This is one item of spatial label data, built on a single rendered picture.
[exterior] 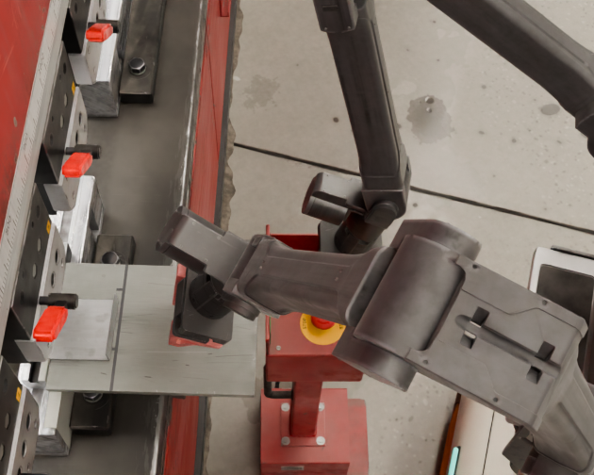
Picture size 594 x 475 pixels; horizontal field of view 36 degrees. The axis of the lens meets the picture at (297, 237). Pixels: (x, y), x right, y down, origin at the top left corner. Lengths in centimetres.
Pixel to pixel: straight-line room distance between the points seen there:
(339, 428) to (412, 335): 152
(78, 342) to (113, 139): 43
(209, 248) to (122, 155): 55
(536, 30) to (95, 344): 66
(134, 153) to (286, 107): 119
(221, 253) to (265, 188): 151
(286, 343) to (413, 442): 84
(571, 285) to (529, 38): 36
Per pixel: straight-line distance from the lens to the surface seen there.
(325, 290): 70
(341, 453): 208
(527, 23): 106
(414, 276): 59
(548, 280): 125
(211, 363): 120
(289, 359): 145
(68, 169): 107
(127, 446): 130
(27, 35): 101
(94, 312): 124
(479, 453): 195
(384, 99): 115
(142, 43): 161
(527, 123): 272
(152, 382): 120
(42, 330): 98
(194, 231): 99
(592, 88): 111
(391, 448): 222
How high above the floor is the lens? 211
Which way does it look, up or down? 61 degrees down
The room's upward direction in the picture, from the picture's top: 3 degrees clockwise
